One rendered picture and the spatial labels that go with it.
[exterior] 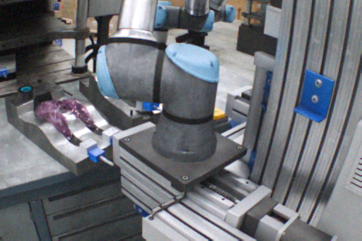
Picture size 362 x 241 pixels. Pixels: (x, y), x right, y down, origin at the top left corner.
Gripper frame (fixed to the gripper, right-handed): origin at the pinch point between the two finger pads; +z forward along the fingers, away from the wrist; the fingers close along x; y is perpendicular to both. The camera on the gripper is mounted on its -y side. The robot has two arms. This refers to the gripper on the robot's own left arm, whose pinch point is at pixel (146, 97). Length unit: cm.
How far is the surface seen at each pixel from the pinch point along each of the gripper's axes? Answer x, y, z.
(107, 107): -6.1, -17.6, 8.0
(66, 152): -34.2, 5.0, 14.7
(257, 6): 536, -392, -80
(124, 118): -6.2, -3.8, 8.2
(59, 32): -10, -76, -18
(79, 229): -27, -4, 55
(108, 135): -18.4, 6.2, 9.9
